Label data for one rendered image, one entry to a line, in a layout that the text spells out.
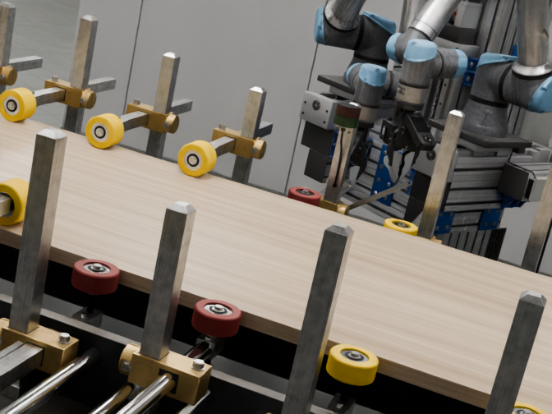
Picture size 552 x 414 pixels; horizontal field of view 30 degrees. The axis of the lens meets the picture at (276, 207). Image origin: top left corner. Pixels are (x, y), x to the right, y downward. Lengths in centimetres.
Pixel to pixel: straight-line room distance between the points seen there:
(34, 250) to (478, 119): 168
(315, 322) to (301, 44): 390
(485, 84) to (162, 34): 288
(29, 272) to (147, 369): 24
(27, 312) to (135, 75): 408
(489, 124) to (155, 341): 166
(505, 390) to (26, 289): 75
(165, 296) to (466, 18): 189
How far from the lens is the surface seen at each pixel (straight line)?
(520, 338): 143
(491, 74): 301
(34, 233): 165
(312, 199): 246
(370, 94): 284
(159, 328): 158
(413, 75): 256
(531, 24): 286
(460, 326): 192
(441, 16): 276
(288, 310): 179
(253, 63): 541
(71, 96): 283
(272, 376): 179
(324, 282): 146
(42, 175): 161
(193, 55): 554
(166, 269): 155
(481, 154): 303
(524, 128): 347
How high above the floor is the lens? 158
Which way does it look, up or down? 17 degrees down
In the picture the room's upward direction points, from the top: 12 degrees clockwise
